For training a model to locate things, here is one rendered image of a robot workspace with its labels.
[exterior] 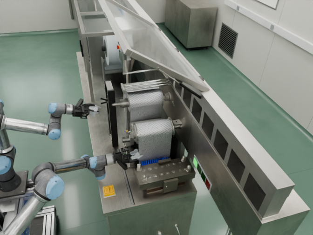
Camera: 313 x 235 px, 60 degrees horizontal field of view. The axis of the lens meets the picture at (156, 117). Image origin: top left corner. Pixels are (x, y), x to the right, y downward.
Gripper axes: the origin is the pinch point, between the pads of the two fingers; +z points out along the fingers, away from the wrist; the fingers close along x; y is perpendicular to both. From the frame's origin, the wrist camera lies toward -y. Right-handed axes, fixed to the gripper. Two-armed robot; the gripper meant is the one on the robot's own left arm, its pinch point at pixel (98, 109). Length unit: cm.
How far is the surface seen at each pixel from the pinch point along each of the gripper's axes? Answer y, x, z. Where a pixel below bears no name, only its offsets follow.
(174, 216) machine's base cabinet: 78, -30, 53
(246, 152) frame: 94, 73, 28
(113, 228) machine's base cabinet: 75, -40, 9
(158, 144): 42, 11, 32
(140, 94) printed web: 9.0, 26.7, 22.1
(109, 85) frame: -4.4, 20.6, 3.0
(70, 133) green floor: -101, -150, 21
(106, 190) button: 55, -23, 2
